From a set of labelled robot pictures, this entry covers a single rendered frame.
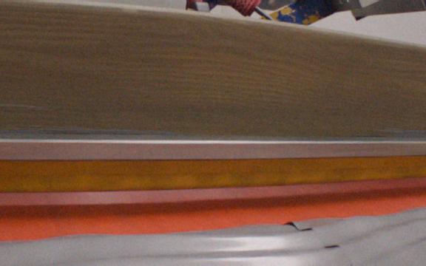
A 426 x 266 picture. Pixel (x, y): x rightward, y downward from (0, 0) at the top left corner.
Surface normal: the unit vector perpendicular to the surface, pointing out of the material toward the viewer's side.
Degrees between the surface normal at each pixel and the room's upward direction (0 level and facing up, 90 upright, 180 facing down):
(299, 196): 0
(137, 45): 90
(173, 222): 0
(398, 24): 90
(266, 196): 0
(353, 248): 30
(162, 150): 90
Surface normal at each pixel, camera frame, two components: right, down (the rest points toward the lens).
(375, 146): 0.43, 0.22
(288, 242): 0.27, -0.70
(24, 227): 0.11, -0.97
